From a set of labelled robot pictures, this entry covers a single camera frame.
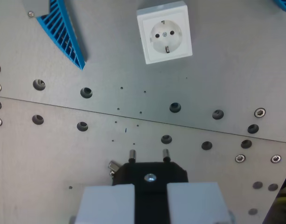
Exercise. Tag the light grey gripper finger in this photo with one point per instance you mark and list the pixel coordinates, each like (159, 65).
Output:
(107, 205)
(196, 205)

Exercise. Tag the black two-pin power plug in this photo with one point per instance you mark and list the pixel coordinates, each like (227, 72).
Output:
(151, 169)

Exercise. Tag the blue ribbed plastic wedge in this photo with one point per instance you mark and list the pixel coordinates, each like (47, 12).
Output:
(63, 32)

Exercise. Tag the small silver screw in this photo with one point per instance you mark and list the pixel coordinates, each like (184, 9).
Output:
(30, 14)

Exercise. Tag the blue plastic part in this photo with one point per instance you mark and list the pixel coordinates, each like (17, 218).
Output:
(285, 5)

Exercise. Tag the white wall socket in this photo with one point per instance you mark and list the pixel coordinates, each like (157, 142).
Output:
(165, 32)

